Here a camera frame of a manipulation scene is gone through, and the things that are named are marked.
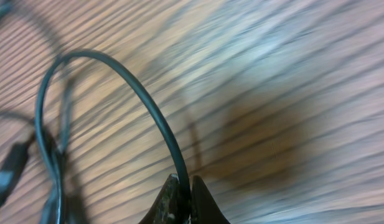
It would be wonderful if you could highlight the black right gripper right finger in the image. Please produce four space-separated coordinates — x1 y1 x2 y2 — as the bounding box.
190 175 230 224

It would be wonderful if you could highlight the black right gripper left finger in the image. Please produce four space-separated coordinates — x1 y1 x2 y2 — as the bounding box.
139 174 190 224

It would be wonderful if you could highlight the black USB cable bundle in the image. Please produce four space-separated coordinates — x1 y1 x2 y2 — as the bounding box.
0 0 192 224

